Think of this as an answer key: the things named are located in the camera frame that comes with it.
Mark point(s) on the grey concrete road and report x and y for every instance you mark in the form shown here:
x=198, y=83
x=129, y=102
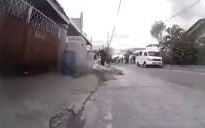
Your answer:
x=150, y=100

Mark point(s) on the pile of rubble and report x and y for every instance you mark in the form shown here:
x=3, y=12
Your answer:
x=105, y=71

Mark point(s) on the person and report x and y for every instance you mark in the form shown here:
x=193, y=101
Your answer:
x=103, y=56

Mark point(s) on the grey building with roof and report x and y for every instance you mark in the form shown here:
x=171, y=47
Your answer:
x=77, y=46

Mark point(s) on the white van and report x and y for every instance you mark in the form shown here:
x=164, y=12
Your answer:
x=150, y=58

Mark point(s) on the brown metal gate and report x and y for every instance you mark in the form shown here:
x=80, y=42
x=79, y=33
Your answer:
x=30, y=46

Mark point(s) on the group of trees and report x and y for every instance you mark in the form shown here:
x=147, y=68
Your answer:
x=178, y=45

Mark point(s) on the building with sloped roof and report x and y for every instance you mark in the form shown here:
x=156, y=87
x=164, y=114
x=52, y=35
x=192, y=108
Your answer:
x=203, y=31

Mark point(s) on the grey concrete forecourt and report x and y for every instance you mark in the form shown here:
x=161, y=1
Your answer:
x=33, y=96

